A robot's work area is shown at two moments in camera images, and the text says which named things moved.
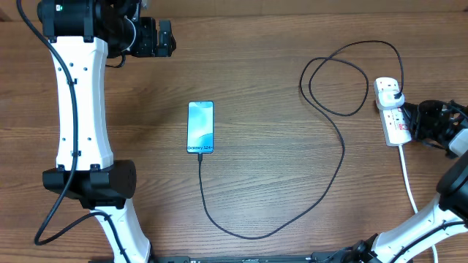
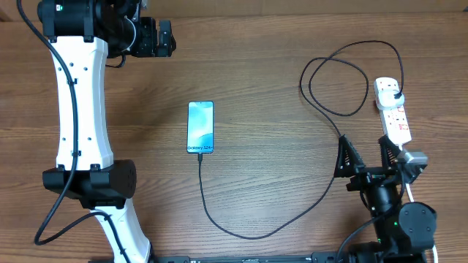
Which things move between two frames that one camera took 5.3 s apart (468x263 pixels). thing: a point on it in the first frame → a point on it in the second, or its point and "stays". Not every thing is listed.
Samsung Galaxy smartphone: x=200 y=130 stays
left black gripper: x=150 y=48 stays
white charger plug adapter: x=385 y=99 stays
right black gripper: x=415 y=112 → x=365 y=177
